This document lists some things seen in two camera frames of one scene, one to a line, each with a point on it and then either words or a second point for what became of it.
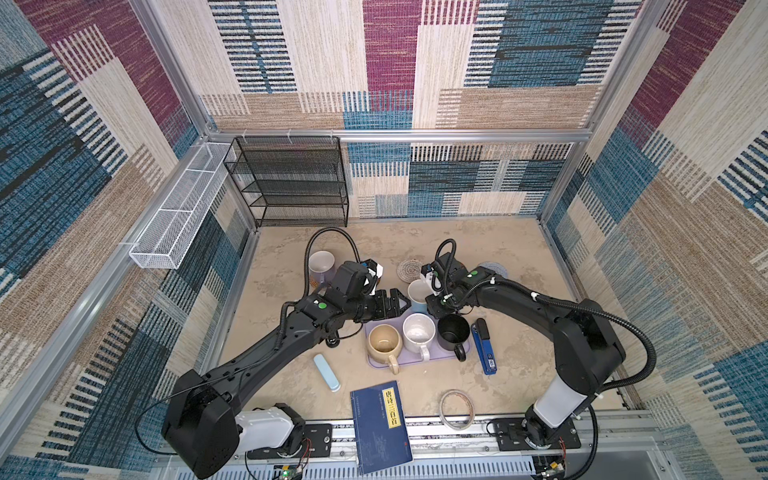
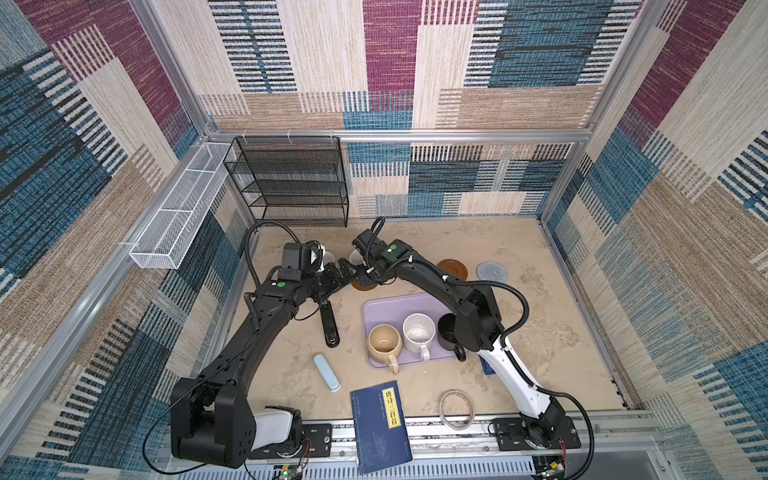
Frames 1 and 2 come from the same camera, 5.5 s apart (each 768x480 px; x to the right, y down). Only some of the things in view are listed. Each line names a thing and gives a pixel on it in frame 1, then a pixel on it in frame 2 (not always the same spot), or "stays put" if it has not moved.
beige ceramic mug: x=384 y=343 stays put
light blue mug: x=417 y=291 → x=356 y=258
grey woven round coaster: x=495 y=267 stays put
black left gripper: x=393 y=311 → x=333 y=281
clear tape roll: x=441 y=411 stays put
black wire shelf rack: x=291 y=178 stays put
